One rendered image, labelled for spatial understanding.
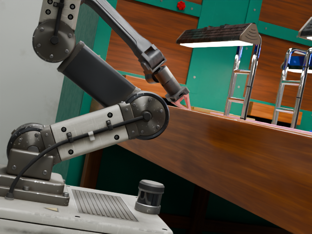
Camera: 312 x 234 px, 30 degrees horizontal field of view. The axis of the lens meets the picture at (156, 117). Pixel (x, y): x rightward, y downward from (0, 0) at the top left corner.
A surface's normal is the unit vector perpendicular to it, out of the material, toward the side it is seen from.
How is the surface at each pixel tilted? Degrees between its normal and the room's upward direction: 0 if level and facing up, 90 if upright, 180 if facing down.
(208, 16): 90
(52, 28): 90
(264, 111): 90
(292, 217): 90
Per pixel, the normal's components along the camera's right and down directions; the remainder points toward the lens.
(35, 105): 0.21, 0.07
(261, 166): -0.92, -0.18
